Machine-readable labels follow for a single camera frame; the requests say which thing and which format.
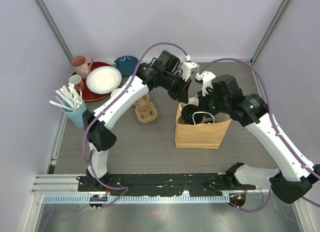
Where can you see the aluminium rail frame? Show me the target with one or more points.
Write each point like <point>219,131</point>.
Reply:
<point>63,188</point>

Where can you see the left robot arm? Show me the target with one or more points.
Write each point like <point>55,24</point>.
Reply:
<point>166,72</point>

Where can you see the brown paper bag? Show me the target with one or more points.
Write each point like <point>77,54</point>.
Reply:
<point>200,136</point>

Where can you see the tall pink floral mug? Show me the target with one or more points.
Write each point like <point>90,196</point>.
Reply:
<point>82,65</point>

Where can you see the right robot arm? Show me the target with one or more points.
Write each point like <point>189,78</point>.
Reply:
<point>295,174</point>

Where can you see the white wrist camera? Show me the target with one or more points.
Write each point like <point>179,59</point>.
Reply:
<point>205,78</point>
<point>188,67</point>

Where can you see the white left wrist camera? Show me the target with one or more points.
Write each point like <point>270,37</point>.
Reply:
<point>188,67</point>

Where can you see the white paper plate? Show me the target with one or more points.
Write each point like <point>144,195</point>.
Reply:
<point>103,80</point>

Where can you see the light blue holder cup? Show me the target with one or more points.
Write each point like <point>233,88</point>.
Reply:
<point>77,115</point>

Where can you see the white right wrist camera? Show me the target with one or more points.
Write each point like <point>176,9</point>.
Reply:
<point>205,78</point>

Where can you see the red round tray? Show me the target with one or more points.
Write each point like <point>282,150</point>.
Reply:
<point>88,95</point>

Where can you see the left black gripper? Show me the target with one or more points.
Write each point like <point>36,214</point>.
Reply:
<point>182,94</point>

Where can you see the brown pulp cup carrier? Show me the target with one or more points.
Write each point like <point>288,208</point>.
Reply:
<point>145,110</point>

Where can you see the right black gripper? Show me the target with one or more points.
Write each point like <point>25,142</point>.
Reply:
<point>202,101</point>

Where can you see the black coffee lid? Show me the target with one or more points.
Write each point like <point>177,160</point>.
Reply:
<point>208,121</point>
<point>188,116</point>

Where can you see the stacked brown paper cups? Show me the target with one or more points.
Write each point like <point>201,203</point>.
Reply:
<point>114,93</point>

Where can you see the small pink floral mug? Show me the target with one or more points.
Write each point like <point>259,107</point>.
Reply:
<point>77,82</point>

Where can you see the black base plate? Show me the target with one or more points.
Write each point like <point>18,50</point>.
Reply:
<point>160,184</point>

